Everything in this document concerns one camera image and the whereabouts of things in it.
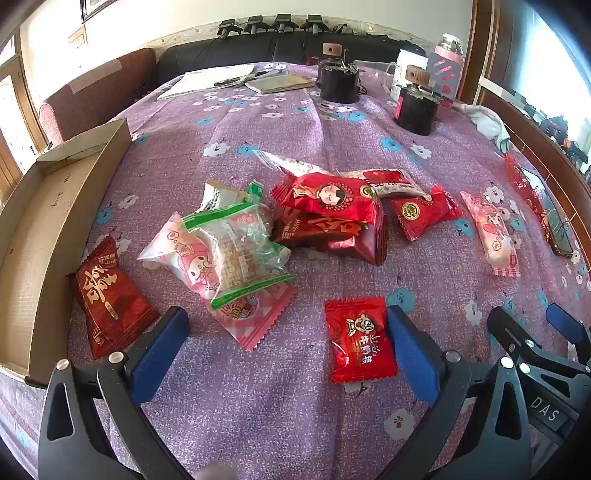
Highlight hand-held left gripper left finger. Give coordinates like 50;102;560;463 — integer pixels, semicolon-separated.
39;306;195;480

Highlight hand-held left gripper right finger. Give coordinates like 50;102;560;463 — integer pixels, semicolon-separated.
383;305;532;480

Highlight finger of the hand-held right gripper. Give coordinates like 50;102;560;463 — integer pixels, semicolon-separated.
546;302;591;365
487;306;589;384

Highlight red cartoon candy packet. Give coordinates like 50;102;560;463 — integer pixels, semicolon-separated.
324;296;399;384

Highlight dark red gold-script snack packet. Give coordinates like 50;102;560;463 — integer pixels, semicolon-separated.
67;235;160;361

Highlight pink cartoon snack packet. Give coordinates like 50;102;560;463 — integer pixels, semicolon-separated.
137;212;222;301

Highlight clear green-edged snack packet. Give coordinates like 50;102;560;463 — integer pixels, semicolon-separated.
182;203;296;311

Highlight red gold-emblem snack packet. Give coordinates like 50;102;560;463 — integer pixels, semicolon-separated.
390;185;464;241

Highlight large dark red snack packet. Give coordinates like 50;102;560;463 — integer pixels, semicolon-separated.
270;205;389;267

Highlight shallow cardboard box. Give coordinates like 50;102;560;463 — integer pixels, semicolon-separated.
0;117;134;388

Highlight white and green snack packet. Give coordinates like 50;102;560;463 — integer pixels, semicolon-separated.
196;179;266;217

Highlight black smartphone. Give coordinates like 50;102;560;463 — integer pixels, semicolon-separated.
531;175;575;257

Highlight pale pink snack packet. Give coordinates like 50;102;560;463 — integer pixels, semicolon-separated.
460;191;521;278

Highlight pink gingham snack packet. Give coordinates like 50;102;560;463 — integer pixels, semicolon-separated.
208;281;297;352

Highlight purple floral tablecloth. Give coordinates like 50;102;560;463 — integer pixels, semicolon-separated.
0;62;591;480

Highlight red foil snack packet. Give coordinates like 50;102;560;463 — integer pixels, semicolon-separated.
503;152;555;243

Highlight white and red snack packet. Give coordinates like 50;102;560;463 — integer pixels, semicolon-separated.
339;168;432;201

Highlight red cartoon girl snack packet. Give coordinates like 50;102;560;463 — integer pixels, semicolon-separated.
270;172;384;224

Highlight wooden sideboard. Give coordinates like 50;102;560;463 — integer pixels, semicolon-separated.
480;78;591;222

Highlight white cloth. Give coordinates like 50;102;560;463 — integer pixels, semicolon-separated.
450;102;511;151

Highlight black canister with wooden knob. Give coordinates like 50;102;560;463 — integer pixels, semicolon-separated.
394;65;441;136
318;43;360;104

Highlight pink thermos bottle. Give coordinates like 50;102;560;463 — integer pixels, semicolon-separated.
427;33;465;100

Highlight red-brown armchair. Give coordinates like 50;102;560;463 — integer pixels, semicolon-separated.
38;47;158;144

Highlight wooden glazed door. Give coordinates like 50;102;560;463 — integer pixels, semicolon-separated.
0;46;47;199

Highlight white paper sheets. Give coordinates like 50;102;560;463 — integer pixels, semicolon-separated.
157;65;256;101

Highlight white cup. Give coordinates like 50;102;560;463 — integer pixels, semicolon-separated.
390;48;429;100

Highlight tan notebook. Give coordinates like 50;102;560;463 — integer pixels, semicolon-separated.
245;73;315;95

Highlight black leather sofa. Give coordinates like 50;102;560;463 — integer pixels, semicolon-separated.
152;32;428;88

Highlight wooden door frame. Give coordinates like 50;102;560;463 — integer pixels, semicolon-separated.
462;0;502;104

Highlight framed wall picture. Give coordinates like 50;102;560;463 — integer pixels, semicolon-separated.
81;0;112;24

